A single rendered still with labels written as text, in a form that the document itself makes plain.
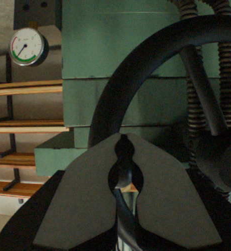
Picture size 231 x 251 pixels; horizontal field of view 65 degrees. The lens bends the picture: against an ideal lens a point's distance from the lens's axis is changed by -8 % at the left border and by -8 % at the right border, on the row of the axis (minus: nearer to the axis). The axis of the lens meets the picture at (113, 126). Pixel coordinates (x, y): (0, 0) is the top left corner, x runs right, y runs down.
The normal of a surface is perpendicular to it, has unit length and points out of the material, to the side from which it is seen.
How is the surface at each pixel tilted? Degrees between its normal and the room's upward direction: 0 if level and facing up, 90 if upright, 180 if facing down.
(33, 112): 90
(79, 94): 90
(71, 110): 90
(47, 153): 90
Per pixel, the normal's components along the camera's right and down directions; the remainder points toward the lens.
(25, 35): -0.04, 0.14
